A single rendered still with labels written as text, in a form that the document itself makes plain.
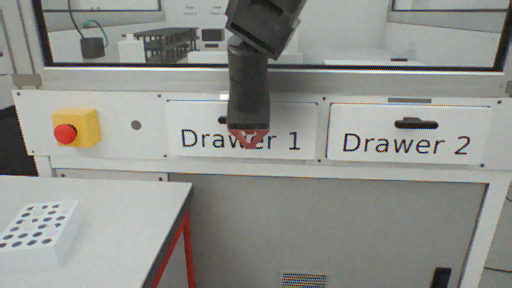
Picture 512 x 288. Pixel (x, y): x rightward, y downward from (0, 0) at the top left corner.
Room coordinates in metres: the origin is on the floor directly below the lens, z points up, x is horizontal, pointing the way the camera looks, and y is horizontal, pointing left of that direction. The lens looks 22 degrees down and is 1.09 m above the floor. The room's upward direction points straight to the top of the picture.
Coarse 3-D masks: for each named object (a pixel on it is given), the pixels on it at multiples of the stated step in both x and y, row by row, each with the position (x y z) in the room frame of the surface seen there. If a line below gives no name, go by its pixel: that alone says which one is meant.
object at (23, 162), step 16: (0, 64) 1.08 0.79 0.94; (0, 80) 1.06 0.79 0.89; (0, 96) 1.05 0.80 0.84; (0, 112) 1.06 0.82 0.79; (16, 112) 1.14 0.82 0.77; (0, 128) 1.04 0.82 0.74; (16, 128) 1.11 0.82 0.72; (0, 144) 1.03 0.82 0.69; (16, 144) 1.09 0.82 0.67; (0, 160) 1.01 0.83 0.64; (16, 160) 1.07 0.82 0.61; (32, 160) 1.14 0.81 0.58; (32, 176) 1.13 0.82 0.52
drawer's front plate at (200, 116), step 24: (168, 120) 0.64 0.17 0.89; (192, 120) 0.64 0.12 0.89; (216, 120) 0.63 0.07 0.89; (288, 120) 0.62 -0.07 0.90; (312, 120) 0.62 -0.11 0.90; (168, 144) 0.64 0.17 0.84; (216, 144) 0.63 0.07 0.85; (264, 144) 0.62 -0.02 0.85; (288, 144) 0.62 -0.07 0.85; (312, 144) 0.62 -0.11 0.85
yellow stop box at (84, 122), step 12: (72, 108) 0.66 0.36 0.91; (84, 108) 0.66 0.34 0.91; (60, 120) 0.63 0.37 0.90; (72, 120) 0.63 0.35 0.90; (84, 120) 0.62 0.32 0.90; (96, 120) 0.66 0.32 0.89; (84, 132) 0.62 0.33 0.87; (96, 132) 0.65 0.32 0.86; (60, 144) 0.63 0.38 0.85; (72, 144) 0.63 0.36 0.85; (84, 144) 0.62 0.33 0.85
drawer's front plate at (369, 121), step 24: (336, 120) 0.61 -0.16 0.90; (360, 120) 0.61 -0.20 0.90; (384, 120) 0.61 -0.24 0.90; (456, 120) 0.60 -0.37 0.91; (480, 120) 0.59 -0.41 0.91; (336, 144) 0.61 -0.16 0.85; (360, 144) 0.61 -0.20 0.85; (408, 144) 0.60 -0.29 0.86; (432, 144) 0.60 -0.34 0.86; (456, 144) 0.60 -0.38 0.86; (480, 144) 0.59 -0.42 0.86
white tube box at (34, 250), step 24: (24, 216) 0.45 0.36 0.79; (48, 216) 0.45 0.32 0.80; (72, 216) 0.45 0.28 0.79; (0, 240) 0.39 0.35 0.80; (24, 240) 0.39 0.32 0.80; (48, 240) 0.39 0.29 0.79; (72, 240) 0.44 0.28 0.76; (0, 264) 0.36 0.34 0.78; (24, 264) 0.37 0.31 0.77; (48, 264) 0.37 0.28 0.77
